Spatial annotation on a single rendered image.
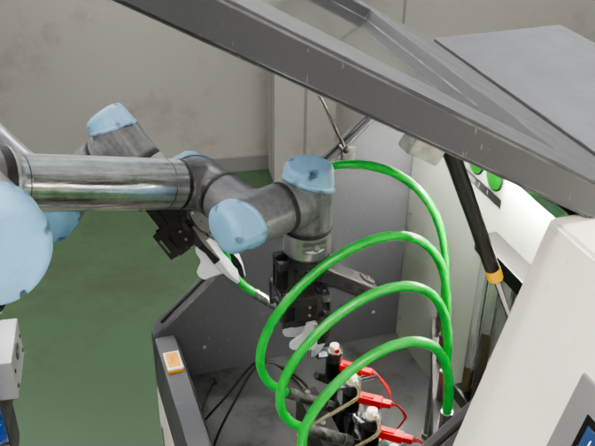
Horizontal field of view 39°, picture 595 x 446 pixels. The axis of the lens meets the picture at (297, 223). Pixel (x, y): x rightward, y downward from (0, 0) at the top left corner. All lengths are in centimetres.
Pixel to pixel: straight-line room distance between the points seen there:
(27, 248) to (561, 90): 90
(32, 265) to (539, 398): 57
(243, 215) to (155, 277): 240
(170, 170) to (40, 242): 32
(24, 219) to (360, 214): 91
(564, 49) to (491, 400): 79
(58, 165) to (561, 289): 63
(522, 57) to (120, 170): 77
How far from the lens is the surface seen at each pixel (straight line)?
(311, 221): 120
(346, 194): 164
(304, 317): 131
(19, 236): 91
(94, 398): 299
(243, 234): 112
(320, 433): 129
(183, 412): 154
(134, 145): 140
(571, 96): 142
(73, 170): 111
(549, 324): 95
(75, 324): 332
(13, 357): 166
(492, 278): 100
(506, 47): 160
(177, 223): 140
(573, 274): 93
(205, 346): 174
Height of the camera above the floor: 202
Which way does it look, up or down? 32 degrees down
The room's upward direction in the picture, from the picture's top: 1 degrees clockwise
